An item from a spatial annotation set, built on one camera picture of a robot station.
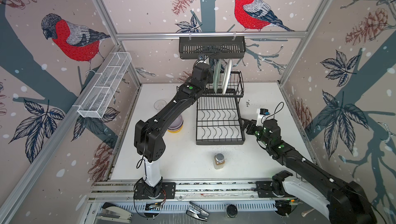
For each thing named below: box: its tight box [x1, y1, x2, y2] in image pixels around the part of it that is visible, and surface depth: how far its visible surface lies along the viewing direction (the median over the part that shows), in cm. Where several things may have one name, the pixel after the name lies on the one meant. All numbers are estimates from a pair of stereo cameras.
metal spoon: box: [301, 208, 316, 218], surface depth 69 cm
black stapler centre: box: [185, 201, 210, 222], surface depth 68 cm
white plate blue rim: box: [222, 58, 233, 95], surface depth 76 cm
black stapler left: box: [95, 201, 134, 224], surface depth 68 cm
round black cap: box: [226, 203, 238, 219], surface depth 62 cm
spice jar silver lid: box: [214, 152, 225, 164], surface depth 75 cm
